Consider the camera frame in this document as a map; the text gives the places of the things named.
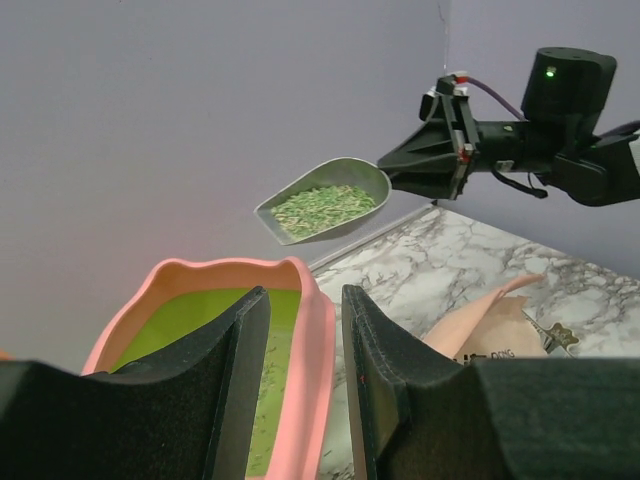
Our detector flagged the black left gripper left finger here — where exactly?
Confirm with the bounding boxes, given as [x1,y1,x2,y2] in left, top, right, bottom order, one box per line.
[1,286,271,479]

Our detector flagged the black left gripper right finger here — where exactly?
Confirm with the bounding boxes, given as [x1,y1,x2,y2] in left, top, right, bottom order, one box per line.
[341,285,639,479]

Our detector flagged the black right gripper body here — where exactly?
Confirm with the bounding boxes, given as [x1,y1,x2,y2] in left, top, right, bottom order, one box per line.
[452,94,500,191]

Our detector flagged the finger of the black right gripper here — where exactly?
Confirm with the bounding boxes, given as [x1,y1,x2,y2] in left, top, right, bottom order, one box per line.
[387,164,463,200]
[377,97,459,173]

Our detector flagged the cat litter bag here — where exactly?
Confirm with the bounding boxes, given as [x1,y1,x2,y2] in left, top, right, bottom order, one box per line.
[319,273,551,480]

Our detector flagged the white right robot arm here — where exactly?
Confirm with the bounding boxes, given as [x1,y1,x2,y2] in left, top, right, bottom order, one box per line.
[377,47,639,207]

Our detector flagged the pink green litter box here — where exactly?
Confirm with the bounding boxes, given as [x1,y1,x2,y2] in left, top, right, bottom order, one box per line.
[82,257,336,479]

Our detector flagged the green litter pellets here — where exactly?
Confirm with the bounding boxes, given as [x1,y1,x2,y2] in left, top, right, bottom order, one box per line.
[271,185,376,240]

